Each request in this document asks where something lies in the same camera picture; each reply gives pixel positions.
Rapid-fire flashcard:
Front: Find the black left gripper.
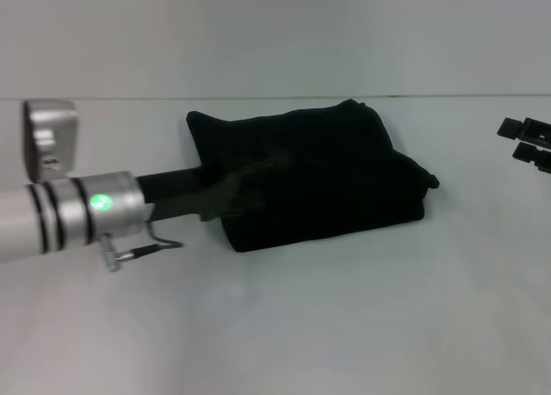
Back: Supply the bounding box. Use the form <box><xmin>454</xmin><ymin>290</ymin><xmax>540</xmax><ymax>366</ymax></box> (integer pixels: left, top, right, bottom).
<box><xmin>135</xmin><ymin>150</ymin><xmax>296</xmax><ymax>222</ymax></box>

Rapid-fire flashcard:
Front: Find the black shirt with FREE print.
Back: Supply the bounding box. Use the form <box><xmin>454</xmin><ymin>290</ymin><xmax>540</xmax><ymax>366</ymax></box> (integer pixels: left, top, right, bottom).
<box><xmin>185</xmin><ymin>98</ymin><xmax>440</xmax><ymax>253</ymax></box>

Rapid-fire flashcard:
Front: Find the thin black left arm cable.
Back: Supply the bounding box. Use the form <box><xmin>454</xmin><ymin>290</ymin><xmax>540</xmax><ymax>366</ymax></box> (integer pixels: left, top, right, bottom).
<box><xmin>97</xmin><ymin>222</ymin><xmax>186</xmax><ymax>273</ymax></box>

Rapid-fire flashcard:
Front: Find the silver left wrist depth camera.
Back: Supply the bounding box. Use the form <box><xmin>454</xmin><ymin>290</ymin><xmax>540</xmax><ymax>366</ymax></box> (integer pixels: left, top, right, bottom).
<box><xmin>23</xmin><ymin>98</ymin><xmax>82</xmax><ymax>184</ymax></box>

